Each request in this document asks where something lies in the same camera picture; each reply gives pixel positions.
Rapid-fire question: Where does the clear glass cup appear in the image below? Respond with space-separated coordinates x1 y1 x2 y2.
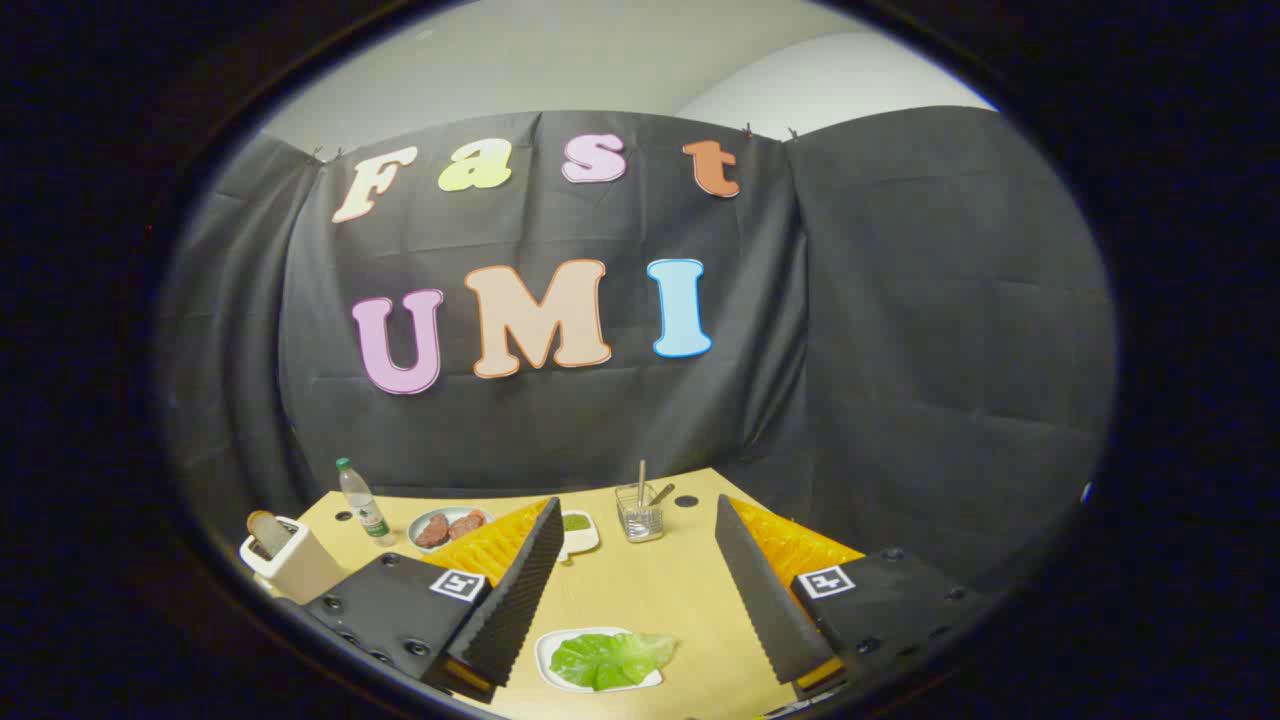
614 483 666 543

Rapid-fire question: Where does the toasted bread slice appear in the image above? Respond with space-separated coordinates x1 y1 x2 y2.
247 510 296 559

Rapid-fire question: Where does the green lettuce leaf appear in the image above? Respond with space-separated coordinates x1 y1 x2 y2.
549 631 678 693

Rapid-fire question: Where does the light blue plate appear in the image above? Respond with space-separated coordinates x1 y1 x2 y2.
408 506 496 554

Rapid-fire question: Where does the cream toaster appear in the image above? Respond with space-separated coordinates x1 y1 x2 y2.
238 515 351 604

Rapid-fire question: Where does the clear water bottle green cap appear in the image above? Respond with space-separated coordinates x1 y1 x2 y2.
336 458 397 547

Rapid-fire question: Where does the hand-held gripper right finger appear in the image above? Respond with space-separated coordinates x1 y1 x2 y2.
714 494 1001 701

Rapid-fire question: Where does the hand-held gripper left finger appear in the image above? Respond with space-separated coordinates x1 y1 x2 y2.
300 497 566 706

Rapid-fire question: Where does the white square plate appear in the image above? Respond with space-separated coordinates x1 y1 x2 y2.
535 627 666 694

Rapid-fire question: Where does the white divided condiment dish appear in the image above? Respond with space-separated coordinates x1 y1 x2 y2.
555 510 601 563

